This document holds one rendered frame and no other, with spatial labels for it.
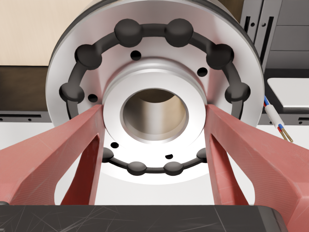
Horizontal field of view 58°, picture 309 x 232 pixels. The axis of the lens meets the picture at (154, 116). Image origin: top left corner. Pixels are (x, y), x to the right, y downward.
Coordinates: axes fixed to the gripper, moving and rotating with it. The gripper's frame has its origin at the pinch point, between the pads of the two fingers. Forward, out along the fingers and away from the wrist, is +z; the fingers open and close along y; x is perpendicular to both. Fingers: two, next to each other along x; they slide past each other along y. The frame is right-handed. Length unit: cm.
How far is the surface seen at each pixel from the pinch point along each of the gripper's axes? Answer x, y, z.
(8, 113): 8.3, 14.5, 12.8
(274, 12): -1.5, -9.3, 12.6
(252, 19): -0.9, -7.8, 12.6
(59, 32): 3.7, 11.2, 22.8
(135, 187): 46, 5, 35
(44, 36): 4.2, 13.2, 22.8
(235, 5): -1.4, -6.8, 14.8
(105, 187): 46, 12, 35
